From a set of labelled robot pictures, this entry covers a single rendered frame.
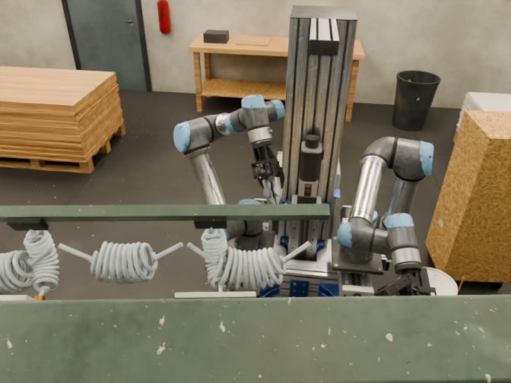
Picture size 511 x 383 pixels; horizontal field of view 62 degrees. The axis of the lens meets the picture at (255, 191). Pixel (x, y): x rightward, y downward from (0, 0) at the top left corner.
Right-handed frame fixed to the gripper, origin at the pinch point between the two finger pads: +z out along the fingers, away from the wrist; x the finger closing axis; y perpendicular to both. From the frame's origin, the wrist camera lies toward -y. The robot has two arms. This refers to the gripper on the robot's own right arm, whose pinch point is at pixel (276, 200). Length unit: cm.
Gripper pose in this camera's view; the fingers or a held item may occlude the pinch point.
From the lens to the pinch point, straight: 143.9
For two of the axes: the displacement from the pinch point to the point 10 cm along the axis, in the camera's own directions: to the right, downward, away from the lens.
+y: -3.4, 1.0, -9.4
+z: 2.1, 9.8, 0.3
